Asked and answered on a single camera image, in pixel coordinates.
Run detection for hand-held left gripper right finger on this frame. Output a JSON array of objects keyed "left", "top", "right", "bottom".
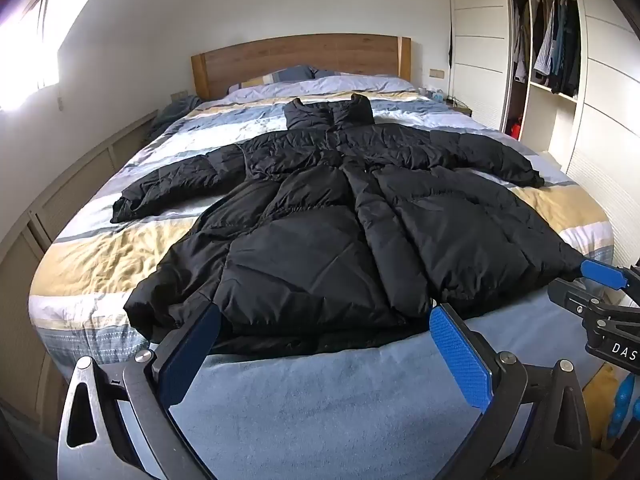
[{"left": 429, "top": 302, "right": 593, "bottom": 480}]

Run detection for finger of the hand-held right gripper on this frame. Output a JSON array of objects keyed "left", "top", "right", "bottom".
[
  {"left": 580, "top": 259, "right": 640, "bottom": 306},
  {"left": 547, "top": 280, "right": 608, "bottom": 318}
]

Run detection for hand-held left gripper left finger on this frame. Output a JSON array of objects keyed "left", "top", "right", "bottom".
[{"left": 57, "top": 302, "right": 223, "bottom": 480}]

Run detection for black puffer coat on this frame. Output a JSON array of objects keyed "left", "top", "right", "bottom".
[{"left": 110, "top": 94, "right": 598, "bottom": 356}]

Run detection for row of hanging clothes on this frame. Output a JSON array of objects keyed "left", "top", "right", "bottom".
[{"left": 512, "top": 0, "right": 583, "bottom": 98}]

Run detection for yellow cloth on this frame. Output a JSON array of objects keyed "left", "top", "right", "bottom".
[{"left": 592, "top": 362, "right": 621, "bottom": 411}]

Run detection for blue textured object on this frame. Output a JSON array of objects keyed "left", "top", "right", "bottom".
[{"left": 607, "top": 372, "right": 640, "bottom": 436}]

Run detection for light blue bed sheet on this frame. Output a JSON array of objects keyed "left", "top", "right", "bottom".
[{"left": 165, "top": 285, "right": 621, "bottom": 480}]

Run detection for bed with striped duvet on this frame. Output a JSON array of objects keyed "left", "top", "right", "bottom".
[{"left": 27, "top": 77, "right": 616, "bottom": 366}]

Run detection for blue-grey cloth pile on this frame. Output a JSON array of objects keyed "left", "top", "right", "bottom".
[{"left": 145, "top": 94, "right": 203, "bottom": 141}]

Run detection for white wardrobe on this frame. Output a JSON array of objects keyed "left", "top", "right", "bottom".
[{"left": 447, "top": 0, "right": 640, "bottom": 271}]

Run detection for striped pillow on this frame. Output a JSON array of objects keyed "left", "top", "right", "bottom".
[{"left": 227, "top": 65, "right": 316, "bottom": 93}]

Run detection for wooden headboard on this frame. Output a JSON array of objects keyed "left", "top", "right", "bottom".
[{"left": 191, "top": 34, "right": 412, "bottom": 100}]

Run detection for bright window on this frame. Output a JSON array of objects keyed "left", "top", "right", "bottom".
[{"left": 0, "top": 0, "right": 66, "bottom": 111}]

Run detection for beige slatted wall cabinet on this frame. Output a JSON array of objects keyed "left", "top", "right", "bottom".
[{"left": 0, "top": 110, "right": 161, "bottom": 436}]

